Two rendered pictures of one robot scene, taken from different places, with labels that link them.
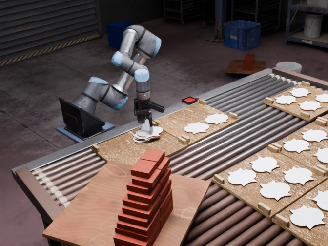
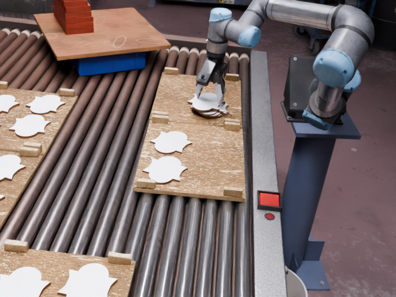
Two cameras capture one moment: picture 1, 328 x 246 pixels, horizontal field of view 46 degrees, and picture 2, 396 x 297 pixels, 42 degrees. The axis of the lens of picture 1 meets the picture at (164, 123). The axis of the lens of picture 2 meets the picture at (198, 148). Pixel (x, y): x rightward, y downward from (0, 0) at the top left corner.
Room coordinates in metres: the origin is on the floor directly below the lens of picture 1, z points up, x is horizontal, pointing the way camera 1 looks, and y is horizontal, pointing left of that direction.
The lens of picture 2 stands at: (2.95, -1.32, 1.92)
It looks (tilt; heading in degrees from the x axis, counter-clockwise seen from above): 34 degrees down; 127
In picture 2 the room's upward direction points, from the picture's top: 6 degrees clockwise
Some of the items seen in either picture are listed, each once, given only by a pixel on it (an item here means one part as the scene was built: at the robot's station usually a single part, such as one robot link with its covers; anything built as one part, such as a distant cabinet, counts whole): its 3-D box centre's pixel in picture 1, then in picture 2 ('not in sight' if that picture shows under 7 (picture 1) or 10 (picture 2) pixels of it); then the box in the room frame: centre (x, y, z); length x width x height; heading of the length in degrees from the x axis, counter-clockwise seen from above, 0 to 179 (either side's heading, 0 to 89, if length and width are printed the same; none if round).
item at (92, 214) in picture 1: (132, 207); (99, 30); (1.20, 0.15, 1.03); 0.50 x 0.50 x 0.02; 66
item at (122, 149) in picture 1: (139, 147); (198, 99); (1.82, 0.14, 0.93); 0.41 x 0.35 x 0.02; 127
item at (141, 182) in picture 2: (233, 115); (146, 183); (2.08, -0.42, 0.95); 0.06 x 0.02 x 0.03; 38
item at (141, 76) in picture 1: (142, 80); (220, 25); (1.91, 0.10, 1.28); 0.09 x 0.08 x 0.11; 2
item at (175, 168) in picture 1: (228, 143); (113, 156); (1.85, -0.35, 0.90); 1.95 x 0.05 x 0.05; 126
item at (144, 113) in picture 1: (142, 108); (215, 65); (1.90, 0.11, 1.12); 0.09 x 0.08 x 0.12; 107
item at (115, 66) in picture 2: not in sight; (103, 49); (1.26, 0.11, 0.97); 0.31 x 0.31 x 0.10; 66
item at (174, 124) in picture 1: (194, 121); (192, 157); (2.07, -0.19, 0.93); 0.41 x 0.35 x 0.02; 128
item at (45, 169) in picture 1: (177, 115); (243, 171); (2.22, -0.09, 0.90); 1.95 x 0.05 x 0.05; 126
